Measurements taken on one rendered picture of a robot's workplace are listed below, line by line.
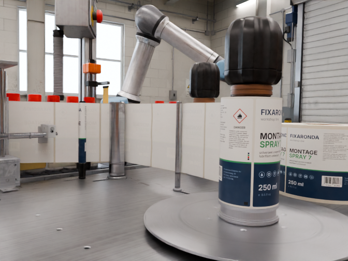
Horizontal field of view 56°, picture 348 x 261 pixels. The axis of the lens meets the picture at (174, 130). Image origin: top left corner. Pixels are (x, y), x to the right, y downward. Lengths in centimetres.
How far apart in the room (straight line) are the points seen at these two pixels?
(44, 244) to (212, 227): 21
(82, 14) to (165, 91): 635
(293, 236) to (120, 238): 22
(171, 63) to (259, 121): 702
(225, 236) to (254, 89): 20
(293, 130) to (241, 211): 27
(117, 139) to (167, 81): 657
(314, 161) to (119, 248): 41
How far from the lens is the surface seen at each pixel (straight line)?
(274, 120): 46
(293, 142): 69
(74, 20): 102
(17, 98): 90
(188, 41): 135
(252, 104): 45
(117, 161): 81
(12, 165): 76
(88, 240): 45
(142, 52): 151
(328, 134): 67
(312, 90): 582
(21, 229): 51
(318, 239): 46
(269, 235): 45
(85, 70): 109
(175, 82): 746
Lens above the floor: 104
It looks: 3 degrees down
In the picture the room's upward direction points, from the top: 1 degrees clockwise
